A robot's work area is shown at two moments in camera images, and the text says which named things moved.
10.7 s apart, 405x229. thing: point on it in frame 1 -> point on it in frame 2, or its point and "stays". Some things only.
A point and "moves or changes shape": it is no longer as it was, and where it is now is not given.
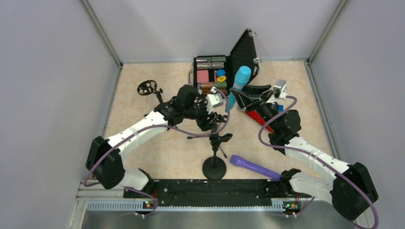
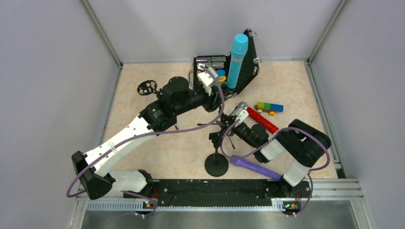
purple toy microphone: [236, 160] stays
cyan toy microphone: [242, 76] -> [239, 46]
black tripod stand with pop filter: [149, 87] stays
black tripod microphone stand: [223, 152] moves or changes shape
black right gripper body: [264, 98] -> [229, 125]
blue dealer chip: [220, 72] stays
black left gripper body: [207, 117] -> [214, 100]
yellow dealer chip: [221, 78] stays
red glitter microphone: [255, 116] stays
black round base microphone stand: [214, 168] stays
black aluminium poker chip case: [218, 72] stays
